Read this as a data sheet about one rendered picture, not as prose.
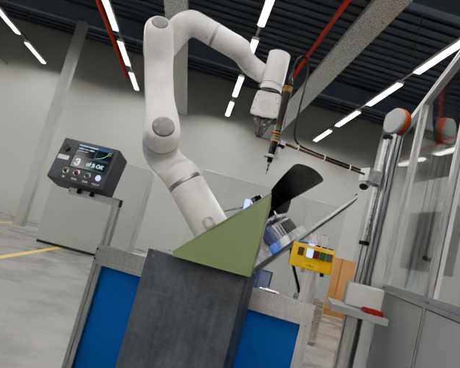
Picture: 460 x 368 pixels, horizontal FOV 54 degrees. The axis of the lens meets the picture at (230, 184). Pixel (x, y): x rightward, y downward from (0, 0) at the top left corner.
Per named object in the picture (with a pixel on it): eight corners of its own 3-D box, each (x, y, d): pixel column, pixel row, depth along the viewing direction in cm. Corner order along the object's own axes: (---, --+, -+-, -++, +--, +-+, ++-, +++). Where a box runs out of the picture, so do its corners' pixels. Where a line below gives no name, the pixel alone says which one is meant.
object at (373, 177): (372, 187, 247) (375, 172, 248) (381, 187, 240) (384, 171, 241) (358, 182, 243) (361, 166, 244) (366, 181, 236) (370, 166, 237)
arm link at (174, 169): (172, 187, 140) (136, 124, 144) (166, 203, 157) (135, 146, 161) (205, 171, 144) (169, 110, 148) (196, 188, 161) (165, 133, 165)
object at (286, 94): (277, 133, 220) (288, 94, 222) (281, 133, 217) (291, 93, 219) (271, 131, 218) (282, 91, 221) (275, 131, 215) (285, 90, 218)
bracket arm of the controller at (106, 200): (120, 207, 188) (123, 201, 188) (117, 207, 185) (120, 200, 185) (71, 194, 192) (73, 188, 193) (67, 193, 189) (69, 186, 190)
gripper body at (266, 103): (256, 84, 166) (248, 112, 165) (282, 89, 164) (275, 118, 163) (258, 91, 173) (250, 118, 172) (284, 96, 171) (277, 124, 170)
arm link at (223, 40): (207, 56, 179) (272, 94, 181) (209, 39, 164) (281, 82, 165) (218, 38, 181) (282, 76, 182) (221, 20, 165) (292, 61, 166)
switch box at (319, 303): (313, 343, 225) (323, 300, 227) (313, 347, 216) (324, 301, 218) (284, 334, 228) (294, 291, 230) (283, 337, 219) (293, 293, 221)
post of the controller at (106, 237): (109, 246, 186) (123, 200, 188) (106, 246, 183) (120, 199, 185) (103, 244, 186) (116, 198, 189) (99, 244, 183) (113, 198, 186)
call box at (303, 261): (328, 278, 173) (334, 251, 174) (329, 279, 163) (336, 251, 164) (288, 267, 176) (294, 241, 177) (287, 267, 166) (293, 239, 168)
